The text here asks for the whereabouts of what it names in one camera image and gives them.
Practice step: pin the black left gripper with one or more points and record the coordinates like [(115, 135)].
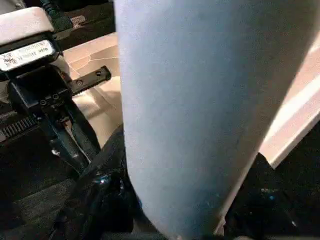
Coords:
[(37, 87)]

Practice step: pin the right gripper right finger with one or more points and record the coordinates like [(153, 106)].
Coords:
[(270, 205)]

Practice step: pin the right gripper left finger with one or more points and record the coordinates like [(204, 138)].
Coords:
[(107, 195)]

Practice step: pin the white plastic table top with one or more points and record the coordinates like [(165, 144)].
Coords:
[(100, 100)]

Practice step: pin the white plastic table leg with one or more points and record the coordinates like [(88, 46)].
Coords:
[(187, 100)]

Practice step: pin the black plastic mat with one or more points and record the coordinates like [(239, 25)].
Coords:
[(22, 205)]

